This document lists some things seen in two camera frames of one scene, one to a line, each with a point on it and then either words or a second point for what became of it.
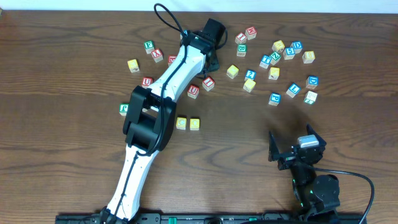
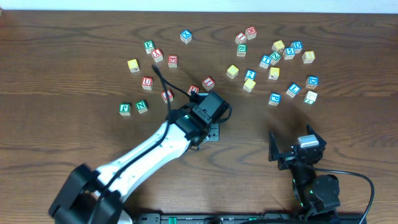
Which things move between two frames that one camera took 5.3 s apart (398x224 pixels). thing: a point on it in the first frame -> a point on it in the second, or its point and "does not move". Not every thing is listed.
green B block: x=242 y=50 does not move
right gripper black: x=292 y=154 does not move
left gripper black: x=211 y=65 -> x=213 y=133
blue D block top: x=297 y=46 does not move
